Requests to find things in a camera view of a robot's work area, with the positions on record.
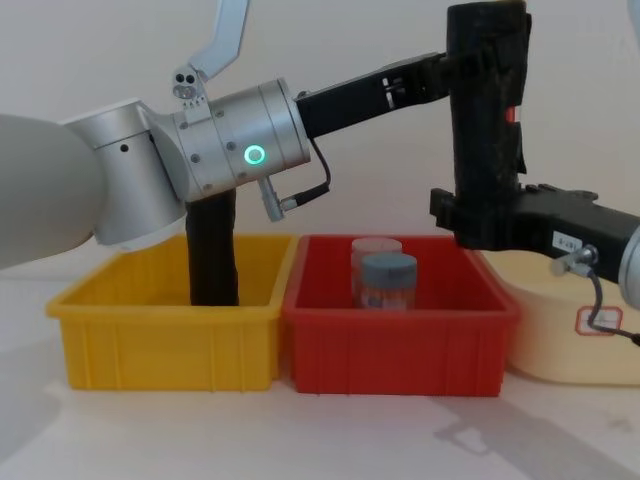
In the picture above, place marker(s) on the white label with red border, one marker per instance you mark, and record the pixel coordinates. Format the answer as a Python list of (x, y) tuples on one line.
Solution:
[(609, 316)]

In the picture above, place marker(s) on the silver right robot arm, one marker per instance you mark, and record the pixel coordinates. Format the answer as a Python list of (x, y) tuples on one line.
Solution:
[(632, 270)]

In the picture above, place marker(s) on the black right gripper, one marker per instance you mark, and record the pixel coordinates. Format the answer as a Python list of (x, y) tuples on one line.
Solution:
[(575, 225)]

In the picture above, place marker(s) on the yellow plastic bin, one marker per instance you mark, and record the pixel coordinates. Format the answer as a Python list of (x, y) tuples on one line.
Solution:
[(150, 350)]

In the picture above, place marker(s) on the tall black cylinder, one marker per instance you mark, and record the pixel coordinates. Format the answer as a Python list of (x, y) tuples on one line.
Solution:
[(487, 125)]

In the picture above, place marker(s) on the clear jar with grey lid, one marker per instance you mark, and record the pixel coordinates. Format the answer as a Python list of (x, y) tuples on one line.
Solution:
[(387, 272)]

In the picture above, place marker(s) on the red plastic bin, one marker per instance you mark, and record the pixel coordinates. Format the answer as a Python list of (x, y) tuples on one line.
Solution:
[(400, 350)]

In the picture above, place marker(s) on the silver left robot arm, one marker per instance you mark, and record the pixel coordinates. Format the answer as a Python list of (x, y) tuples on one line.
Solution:
[(125, 150)]

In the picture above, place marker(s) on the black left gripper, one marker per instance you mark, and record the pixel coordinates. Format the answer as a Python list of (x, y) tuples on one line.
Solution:
[(345, 107)]

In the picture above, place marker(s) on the short black wrapped cylinder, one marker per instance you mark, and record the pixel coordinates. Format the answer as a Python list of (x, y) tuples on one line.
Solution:
[(212, 250)]

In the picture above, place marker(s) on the cream plastic container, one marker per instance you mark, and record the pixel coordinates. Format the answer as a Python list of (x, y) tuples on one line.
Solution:
[(545, 340)]

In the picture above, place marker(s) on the clear jar with pale lid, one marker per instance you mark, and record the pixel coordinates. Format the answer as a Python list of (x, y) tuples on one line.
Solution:
[(375, 245)]

